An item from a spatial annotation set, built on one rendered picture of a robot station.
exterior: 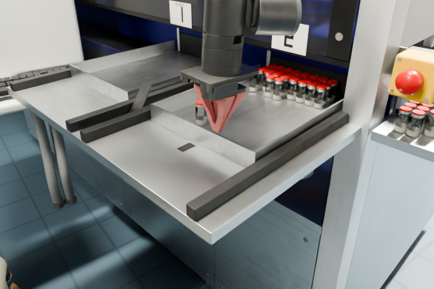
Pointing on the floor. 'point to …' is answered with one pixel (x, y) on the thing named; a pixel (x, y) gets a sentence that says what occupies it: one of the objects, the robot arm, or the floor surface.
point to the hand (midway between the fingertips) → (217, 126)
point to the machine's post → (363, 113)
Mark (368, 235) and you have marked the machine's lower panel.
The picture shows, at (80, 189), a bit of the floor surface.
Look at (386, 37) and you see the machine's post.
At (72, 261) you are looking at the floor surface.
